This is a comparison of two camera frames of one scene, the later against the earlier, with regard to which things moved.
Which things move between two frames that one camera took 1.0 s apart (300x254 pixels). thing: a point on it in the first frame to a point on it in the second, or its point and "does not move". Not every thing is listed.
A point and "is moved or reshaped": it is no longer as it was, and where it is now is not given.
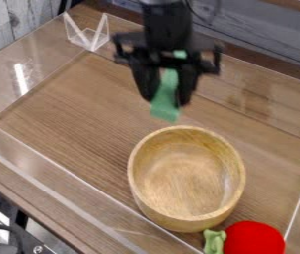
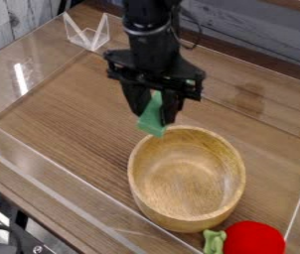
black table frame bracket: (30, 245) does not move
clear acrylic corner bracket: (88, 39) does not move
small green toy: (215, 239) does not move
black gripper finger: (148, 77) to (140, 95)
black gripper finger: (187, 82) to (172, 105)
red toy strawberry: (251, 237) does not move
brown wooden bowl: (188, 177) does not move
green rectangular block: (165, 100) is moved or reshaped
